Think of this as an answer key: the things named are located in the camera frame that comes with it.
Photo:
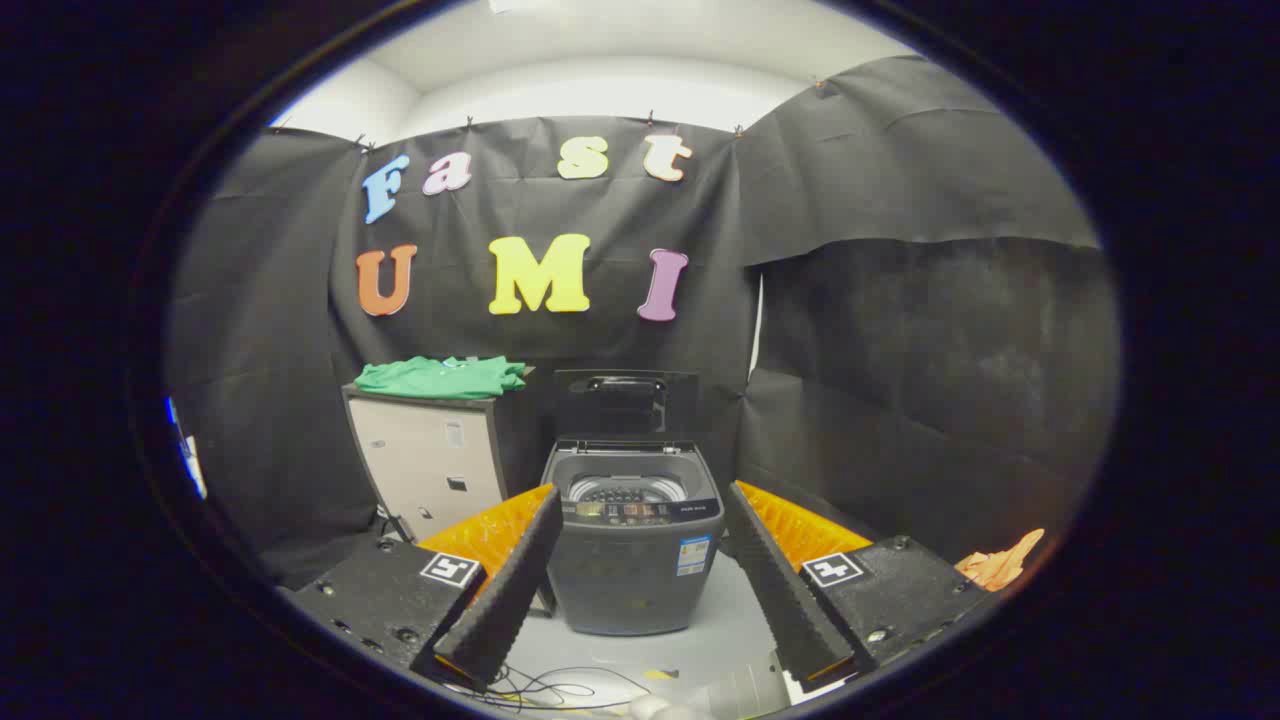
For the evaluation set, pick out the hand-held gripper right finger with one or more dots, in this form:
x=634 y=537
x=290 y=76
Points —
x=775 y=590

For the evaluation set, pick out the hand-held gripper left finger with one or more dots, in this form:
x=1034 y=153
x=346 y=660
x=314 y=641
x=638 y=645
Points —
x=510 y=590

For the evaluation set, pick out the grey washing machine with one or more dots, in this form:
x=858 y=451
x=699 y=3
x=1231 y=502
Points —
x=630 y=580

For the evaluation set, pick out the dark washing machine lid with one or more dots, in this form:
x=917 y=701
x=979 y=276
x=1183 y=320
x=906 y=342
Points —
x=625 y=405

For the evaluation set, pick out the green shirt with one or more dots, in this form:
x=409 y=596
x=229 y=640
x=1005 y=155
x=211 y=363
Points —
x=440 y=378

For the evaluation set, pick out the yellow floor tape piece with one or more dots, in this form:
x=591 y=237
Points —
x=661 y=674

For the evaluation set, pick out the orange cloth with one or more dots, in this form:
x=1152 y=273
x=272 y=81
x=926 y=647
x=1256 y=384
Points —
x=1000 y=565

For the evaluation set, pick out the cluttered items at room edge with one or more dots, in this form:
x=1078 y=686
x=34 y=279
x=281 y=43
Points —
x=190 y=465

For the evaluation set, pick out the beige cabinet with dark frame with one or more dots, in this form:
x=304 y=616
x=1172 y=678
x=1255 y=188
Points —
x=420 y=460

